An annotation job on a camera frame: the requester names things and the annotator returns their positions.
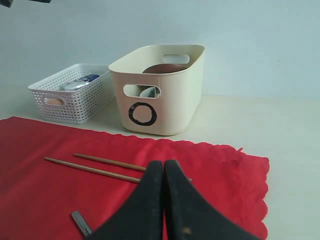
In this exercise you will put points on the cream plastic bin with circle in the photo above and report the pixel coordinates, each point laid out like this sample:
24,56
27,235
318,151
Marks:
178,93

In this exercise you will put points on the white ceramic bowl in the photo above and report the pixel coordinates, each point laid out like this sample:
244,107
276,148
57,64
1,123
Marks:
150,92

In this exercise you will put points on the white blue packet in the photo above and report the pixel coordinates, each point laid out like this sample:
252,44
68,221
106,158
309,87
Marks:
79,83

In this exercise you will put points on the brown wooden plate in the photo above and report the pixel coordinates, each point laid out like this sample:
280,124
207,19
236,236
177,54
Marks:
164,68

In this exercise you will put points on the wooden chopstick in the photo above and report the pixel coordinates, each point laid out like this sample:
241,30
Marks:
94,170
112,162

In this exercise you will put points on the red scalloped table cloth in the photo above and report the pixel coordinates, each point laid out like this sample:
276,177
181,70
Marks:
37,196

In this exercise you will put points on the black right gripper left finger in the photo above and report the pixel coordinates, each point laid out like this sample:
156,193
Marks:
141,215

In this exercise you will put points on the white perforated plastic basket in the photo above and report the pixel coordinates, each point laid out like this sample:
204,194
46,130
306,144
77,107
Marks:
77,106

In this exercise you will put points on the silver table knife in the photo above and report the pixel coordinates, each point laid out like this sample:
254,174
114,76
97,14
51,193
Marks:
81,223

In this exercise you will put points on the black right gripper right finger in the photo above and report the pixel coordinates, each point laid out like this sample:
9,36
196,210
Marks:
189,216

